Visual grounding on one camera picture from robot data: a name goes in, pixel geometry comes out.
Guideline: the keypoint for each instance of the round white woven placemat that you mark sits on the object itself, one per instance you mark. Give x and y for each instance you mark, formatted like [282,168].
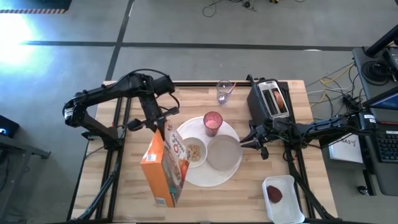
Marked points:
[206,177]

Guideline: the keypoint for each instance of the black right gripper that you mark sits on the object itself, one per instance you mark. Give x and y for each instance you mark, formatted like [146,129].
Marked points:
[275,132]

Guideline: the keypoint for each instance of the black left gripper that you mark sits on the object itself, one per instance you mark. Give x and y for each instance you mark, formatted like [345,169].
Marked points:
[155,116]

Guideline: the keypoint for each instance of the beige round plate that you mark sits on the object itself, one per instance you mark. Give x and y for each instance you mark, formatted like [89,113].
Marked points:
[224,152]

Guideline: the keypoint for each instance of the grey side desk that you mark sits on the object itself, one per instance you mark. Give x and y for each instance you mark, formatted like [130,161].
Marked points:
[384,183]

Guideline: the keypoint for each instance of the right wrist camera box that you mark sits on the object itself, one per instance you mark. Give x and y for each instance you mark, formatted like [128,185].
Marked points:
[265,153]

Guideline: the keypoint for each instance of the white plastic bin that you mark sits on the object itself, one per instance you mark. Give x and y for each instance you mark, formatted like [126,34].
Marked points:
[287,208]

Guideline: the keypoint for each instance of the open laptop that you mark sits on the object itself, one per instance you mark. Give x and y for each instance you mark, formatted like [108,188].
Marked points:
[385,115]

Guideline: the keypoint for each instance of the cereal pieces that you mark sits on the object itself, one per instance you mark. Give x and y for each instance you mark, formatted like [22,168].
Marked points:
[194,152]

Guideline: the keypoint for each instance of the clear plastic tumbler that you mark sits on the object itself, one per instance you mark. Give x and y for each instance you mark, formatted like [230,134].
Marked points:
[224,93]

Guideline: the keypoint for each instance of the toast slice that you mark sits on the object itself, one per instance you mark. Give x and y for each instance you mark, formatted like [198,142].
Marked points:
[279,99]

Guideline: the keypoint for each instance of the white ceramic bowl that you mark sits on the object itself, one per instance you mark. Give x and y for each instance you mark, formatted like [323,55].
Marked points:
[187,155]

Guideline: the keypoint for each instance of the hazard striped floor mat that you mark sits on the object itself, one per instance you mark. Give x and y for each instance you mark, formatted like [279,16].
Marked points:
[31,5]

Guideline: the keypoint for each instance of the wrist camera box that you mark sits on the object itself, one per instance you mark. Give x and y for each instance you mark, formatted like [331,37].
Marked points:
[265,153]
[135,125]

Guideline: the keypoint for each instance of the white paper sheet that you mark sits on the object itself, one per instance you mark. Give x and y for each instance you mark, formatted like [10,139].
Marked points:
[345,152]

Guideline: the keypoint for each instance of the pumpkin cereal box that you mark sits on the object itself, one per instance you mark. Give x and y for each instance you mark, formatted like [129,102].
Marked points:
[160,174]

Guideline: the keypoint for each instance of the black toaster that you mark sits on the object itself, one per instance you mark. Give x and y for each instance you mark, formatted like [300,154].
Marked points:
[256,102]

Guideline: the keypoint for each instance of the black aluminium table frame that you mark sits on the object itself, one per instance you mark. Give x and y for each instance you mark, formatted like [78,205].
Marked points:
[108,161]

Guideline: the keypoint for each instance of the black computer keyboard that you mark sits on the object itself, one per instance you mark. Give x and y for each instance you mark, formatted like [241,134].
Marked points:
[387,146]

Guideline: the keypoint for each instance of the black electronics box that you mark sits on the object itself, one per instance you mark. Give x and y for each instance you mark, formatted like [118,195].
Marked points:
[7,126]

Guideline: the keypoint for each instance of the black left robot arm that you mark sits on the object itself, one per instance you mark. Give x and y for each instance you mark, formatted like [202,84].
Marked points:
[102,93]

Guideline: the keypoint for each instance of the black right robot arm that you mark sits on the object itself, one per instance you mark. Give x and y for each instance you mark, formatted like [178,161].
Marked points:
[329,127]

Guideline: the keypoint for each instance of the dark red fruit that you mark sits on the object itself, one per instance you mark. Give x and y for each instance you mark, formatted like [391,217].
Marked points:
[274,194]

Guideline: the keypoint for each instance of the red faceted plastic tumbler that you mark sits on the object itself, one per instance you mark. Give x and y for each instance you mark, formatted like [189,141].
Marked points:
[213,124]

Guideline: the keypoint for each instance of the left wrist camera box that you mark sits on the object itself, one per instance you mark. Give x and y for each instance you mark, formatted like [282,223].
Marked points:
[135,125]

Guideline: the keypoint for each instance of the grey metal stand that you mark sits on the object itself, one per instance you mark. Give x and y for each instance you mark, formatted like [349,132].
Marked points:
[18,147]

